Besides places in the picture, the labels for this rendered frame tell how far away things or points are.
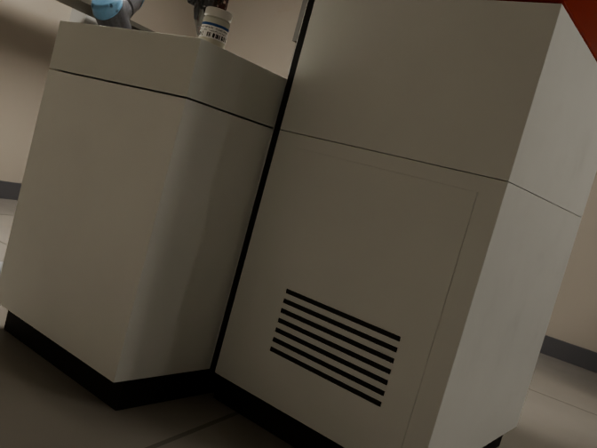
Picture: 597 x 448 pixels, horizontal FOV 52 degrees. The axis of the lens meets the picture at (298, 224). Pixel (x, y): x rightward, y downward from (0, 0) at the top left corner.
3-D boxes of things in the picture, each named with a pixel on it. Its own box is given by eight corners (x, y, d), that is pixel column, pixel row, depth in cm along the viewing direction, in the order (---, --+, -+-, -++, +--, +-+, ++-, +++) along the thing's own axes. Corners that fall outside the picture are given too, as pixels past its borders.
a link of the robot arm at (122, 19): (95, 38, 232) (82, 4, 223) (110, 22, 241) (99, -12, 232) (123, 37, 229) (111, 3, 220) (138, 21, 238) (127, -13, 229)
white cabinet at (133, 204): (315, 372, 234) (374, 164, 227) (106, 413, 155) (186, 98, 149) (201, 314, 271) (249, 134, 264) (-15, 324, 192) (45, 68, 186)
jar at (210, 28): (228, 52, 159) (238, 17, 158) (210, 44, 153) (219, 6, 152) (210, 50, 163) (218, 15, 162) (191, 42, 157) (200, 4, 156)
